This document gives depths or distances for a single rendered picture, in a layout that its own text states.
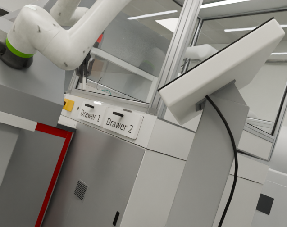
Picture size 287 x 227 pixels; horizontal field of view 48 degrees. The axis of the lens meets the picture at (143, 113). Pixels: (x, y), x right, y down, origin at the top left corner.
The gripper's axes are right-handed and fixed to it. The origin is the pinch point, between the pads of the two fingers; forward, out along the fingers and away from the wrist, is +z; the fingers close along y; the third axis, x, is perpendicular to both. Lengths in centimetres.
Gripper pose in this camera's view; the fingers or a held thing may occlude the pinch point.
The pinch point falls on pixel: (83, 83)
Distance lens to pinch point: 181.0
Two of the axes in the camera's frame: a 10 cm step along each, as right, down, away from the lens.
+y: -8.2, 0.6, -5.8
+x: 5.8, 1.5, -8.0
